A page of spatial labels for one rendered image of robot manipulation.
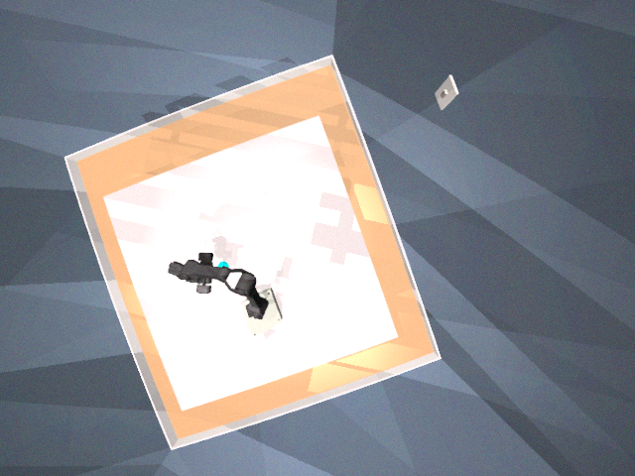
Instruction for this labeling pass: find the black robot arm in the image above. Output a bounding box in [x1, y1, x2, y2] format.
[168, 260, 268, 319]

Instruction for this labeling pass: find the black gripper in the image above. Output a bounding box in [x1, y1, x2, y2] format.
[196, 252, 213, 294]

